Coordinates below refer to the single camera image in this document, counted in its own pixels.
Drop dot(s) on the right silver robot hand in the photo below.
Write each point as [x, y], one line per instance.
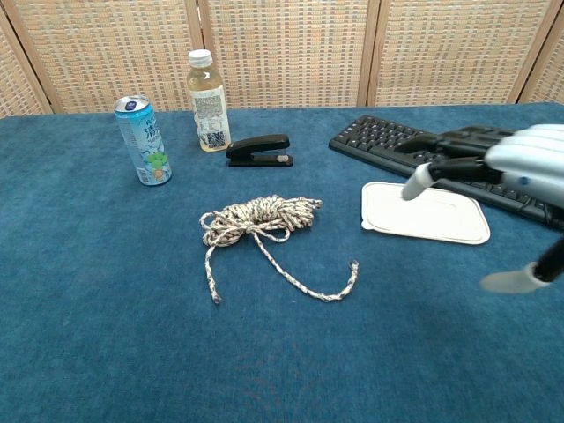
[524, 154]

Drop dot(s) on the white plastic container lid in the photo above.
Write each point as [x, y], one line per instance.
[432, 216]

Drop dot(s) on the black computer keyboard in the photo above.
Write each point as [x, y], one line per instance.
[374, 136]

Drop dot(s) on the woven wooden folding screen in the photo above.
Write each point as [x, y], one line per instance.
[286, 48]

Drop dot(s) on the black stapler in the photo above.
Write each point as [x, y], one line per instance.
[260, 145]

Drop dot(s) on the clear bottle with white cap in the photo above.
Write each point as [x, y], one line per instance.
[209, 110]

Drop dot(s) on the light blue drink can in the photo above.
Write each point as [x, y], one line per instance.
[147, 150]

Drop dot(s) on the blue tablecloth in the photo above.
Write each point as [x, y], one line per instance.
[132, 308]

